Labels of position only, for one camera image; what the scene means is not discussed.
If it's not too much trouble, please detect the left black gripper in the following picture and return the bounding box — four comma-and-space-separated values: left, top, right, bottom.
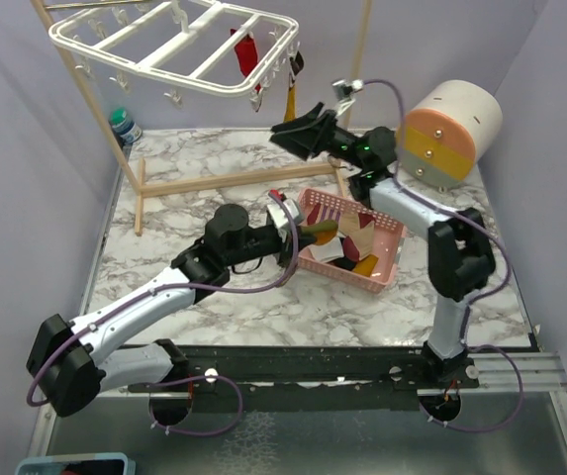
226, 225, 318, 268

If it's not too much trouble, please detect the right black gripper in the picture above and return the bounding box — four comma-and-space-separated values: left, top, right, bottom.
272, 101, 369, 171

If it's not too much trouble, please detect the olive striped sock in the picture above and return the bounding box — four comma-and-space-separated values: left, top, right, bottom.
300, 220, 338, 245

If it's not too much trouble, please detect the white sock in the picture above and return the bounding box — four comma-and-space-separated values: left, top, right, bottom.
309, 237, 344, 263

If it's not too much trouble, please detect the black sock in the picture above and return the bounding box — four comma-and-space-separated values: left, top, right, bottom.
331, 257, 357, 271

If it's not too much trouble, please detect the maroon beige purple-striped sock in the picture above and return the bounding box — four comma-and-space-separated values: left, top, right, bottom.
307, 204, 375, 263

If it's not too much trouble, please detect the mustard striped-cuff sock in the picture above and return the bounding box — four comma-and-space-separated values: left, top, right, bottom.
352, 254, 379, 277

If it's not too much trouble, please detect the red patterned sock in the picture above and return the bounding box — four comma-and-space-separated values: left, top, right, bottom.
234, 33, 259, 78

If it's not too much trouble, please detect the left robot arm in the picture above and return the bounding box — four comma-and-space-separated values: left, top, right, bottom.
26, 198, 304, 417

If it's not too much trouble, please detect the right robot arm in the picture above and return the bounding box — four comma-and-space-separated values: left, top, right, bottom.
270, 103, 496, 387

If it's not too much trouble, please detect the white plastic clip hanger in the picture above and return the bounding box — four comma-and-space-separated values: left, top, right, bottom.
42, 1, 299, 111

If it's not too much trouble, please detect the pink plastic basket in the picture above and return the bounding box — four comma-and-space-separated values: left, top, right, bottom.
299, 188, 405, 294

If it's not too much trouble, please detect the white round drawer cabinet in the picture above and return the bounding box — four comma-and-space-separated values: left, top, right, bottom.
396, 79, 503, 189

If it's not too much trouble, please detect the teal lidded jar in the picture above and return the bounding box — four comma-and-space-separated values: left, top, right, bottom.
108, 108, 142, 145

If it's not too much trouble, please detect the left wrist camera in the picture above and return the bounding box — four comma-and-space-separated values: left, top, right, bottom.
266, 189, 305, 232

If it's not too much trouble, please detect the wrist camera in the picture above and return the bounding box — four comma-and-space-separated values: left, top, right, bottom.
331, 79, 364, 117
266, 189, 305, 232

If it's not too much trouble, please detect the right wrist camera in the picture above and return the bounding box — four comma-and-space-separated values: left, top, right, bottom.
331, 79, 364, 117

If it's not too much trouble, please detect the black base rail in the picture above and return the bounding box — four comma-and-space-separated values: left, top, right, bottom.
128, 345, 479, 413

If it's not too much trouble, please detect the wooden clothes rack frame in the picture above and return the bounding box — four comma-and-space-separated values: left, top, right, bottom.
32, 1, 345, 235

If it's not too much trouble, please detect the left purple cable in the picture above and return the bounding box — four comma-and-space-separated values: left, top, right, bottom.
26, 192, 300, 436

